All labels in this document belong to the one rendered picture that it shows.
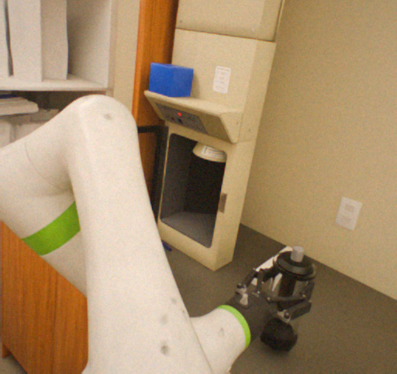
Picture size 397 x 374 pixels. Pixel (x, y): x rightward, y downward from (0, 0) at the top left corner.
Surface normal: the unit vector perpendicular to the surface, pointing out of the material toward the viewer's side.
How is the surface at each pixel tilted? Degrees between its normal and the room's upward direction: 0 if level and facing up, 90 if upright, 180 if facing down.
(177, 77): 90
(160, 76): 90
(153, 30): 90
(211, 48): 90
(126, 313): 33
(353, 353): 0
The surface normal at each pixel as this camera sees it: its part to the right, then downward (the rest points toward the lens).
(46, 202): 0.59, -0.01
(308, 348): 0.14, -0.93
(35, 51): 0.24, 0.44
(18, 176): -0.04, 0.09
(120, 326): -0.29, -0.63
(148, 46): 0.75, 0.32
